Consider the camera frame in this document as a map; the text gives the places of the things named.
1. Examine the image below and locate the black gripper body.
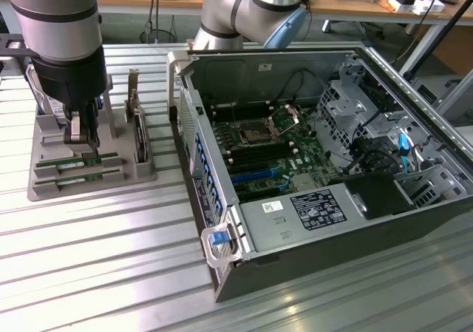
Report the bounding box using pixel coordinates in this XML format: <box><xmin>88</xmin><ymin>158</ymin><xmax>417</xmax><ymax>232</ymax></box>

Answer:
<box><xmin>31</xmin><ymin>47</ymin><xmax>112</xmax><ymax>108</ymax></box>

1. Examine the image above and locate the green RAM stick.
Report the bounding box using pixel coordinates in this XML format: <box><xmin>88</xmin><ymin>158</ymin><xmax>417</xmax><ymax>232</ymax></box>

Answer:
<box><xmin>35</xmin><ymin>152</ymin><xmax>120</xmax><ymax>169</ymax></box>
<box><xmin>35</xmin><ymin>171</ymin><xmax>123</xmax><ymax>186</ymax></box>

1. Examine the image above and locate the grey plastic parts rack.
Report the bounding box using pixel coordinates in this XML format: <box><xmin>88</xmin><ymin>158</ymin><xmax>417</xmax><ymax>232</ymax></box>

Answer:
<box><xmin>27</xmin><ymin>73</ymin><xmax>159</xmax><ymax>203</ymax></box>

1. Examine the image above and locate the hard disk in blue caddy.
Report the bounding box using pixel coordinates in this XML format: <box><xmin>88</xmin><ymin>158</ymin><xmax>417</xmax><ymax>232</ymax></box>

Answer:
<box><xmin>22</xmin><ymin>62</ymin><xmax>104</xmax><ymax>121</ymax></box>

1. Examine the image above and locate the black graphics card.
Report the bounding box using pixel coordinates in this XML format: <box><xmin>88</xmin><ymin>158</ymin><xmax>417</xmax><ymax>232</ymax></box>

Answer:
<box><xmin>123</xmin><ymin>68</ymin><xmax>151</xmax><ymax>165</ymax></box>

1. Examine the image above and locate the black RAM slot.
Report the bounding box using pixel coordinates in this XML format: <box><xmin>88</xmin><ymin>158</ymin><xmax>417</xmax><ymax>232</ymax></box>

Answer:
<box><xmin>225</xmin><ymin>140</ymin><xmax>296</xmax><ymax>155</ymax></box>
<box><xmin>208</xmin><ymin>101</ymin><xmax>273</xmax><ymax>115</ymax></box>
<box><xmin>228</xmin><ymin>147</ymin><xmax>299</xmax><ymax>165</ymax></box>

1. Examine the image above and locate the CPU socket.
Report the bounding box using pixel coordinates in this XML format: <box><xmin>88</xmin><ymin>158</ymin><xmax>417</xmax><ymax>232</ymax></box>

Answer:
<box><xmin>236</xmin><ymin>119</ymin><xmax>274</xmax><ymax>147</ymax></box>

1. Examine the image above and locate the blue expansion slot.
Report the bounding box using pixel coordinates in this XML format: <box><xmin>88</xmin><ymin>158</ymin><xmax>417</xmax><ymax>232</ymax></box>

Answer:
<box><xmin>231</xmin><ymin>167</ymin><xmax>279</xmax><ymax>184</ymax></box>

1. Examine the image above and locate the black expansion slot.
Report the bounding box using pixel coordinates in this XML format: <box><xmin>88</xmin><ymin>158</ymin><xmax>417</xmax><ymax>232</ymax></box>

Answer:
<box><xmin>236</xmin><ymin>184</ymin><xmax>281</xmax><ymax>202</ymax></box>

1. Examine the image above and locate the metal socket cover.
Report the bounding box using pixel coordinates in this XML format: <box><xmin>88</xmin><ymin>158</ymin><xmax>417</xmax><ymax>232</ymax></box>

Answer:
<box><xmin>268</xmin><ymin>103</ymin><xmax>301</xmax><ymax>134</ymax></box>

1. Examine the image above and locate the grey power supply unit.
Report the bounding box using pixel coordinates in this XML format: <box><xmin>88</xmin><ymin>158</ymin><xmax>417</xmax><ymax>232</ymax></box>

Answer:
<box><xmin>239</xmin><ymin>183</ymin><xmax>367</xmax><ymax>254</ymax></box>

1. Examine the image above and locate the silver chipset heatsink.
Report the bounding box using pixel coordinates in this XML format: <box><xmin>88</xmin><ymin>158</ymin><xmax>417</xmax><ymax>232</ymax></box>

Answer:
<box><xmin>291</xmin><ymin>174</ymin><xmax>316</xmax><ymax>192</ymax></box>

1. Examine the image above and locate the green motherboard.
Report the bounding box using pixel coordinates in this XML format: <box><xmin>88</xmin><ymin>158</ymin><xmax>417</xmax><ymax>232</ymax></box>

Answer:
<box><xmin>208</xmin><ymin>102</ymin><xmax>343</xmax><ymax>203</ymax></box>

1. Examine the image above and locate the perforated metal drive cage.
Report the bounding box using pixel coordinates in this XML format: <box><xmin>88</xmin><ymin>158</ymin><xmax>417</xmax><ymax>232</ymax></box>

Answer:
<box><xmin>316</xmin><ymin>60</ymin><xmax>387</xmax><ymax>159</ymax></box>

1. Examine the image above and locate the open grey PC case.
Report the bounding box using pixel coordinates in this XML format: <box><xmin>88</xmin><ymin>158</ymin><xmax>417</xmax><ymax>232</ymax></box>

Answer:
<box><xmin>166</xmin><ymin>45</ymin><xmax>473</xmax><ymax>303</ymax></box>

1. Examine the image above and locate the cluttered wooden desk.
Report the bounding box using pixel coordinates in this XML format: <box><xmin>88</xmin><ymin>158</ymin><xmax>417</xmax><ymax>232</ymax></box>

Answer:
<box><xmin>308</xmin><ymin>0</ymin><xmax>473</xmax><ymax>76</ymax></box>

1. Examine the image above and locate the black plastic air shroud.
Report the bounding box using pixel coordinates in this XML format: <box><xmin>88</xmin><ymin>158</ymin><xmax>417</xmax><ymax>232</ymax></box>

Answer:
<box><xmin>327</xmin><ymin>172</ymin><xmax>418</xmax><ymax>221</ymax></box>

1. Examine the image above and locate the grey disk bay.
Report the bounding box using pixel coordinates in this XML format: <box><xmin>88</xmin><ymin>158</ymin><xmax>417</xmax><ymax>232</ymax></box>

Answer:
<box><xmin>393</xmin><ymin>163</ymin><xmax>467</xmax><ymax>209</ymax></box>

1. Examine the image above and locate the white flat box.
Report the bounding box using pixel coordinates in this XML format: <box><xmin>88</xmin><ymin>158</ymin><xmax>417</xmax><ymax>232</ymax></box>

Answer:
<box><xmin>387</xmin><ymin>0</ymin><xmax>445</xmax><ymax>16</ymax></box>

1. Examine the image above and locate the black tripod pole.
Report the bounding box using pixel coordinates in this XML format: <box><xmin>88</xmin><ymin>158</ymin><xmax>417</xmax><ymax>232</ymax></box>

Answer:
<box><xmin>402</xmin><ymin>0</ymin><xmax>473</xmax><ymax>84</ymax></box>

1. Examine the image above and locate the large brown cardboard box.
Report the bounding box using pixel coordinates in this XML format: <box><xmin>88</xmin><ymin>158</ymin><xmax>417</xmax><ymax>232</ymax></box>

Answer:
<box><xmin>417</xmin><ymin>24</ymin><xmax>473</xmax><ymax>76</ymax></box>

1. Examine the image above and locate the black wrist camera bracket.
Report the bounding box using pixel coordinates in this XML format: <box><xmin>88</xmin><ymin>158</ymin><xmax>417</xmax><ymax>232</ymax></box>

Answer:
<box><xmin>0</xmin><ymin>38</ymin><xmax>35</xmax><ymax>58</ymax></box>

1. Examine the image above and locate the black hanging robot cable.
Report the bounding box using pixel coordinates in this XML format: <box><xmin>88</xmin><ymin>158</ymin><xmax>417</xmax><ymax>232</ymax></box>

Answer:
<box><xmin>144</xmin><ymin>0</ymin><xmax>162</xmax><ymax>44</ymax></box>

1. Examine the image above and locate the black floor cable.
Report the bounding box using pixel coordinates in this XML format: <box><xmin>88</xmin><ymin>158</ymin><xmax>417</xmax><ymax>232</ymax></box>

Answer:
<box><xmin>140</xmin><ymin>28</ymin><xmax>179</xmax><ymax>45</ymax></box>

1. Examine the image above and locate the thin black wire loop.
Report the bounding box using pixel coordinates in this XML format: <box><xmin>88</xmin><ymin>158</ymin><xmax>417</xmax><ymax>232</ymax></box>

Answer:
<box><xmin>275</xmin><ymin>69</ymin><xmax>322</xmax><ymax>102</ymax></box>

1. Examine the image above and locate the black wire bundle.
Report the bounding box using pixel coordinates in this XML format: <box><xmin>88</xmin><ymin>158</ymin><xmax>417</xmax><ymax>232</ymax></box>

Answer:
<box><xmin>339</xmin><ymin>109</ymin><xmax>402</xmax><ymax>174</ymax></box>

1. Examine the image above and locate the grey aluminium frame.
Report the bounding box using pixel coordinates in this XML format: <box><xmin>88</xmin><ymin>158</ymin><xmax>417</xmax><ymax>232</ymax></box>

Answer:
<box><xmin>435</xmin><ymin>69</ymin><xmax>473</xmax><ymax>128</ymax></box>

